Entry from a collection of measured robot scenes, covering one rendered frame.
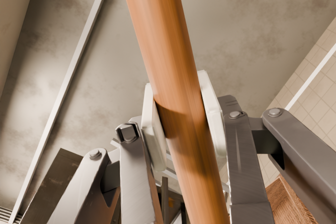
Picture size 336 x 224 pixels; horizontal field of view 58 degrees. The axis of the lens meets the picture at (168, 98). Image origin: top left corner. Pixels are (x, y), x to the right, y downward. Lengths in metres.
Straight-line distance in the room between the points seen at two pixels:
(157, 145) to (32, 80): 4.02
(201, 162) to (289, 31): 3.68
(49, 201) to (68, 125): 2.60
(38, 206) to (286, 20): 3.13
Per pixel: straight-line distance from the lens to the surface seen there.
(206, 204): 0.23
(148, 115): 0.17
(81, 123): 4.25
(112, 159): 0.16
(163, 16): 0.17
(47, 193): 1.83
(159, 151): 0.17
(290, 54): 3.96
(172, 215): 2.31
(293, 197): 2.08
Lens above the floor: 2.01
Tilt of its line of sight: 12 degrees down
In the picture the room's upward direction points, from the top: 65 degrees counter-clockwise
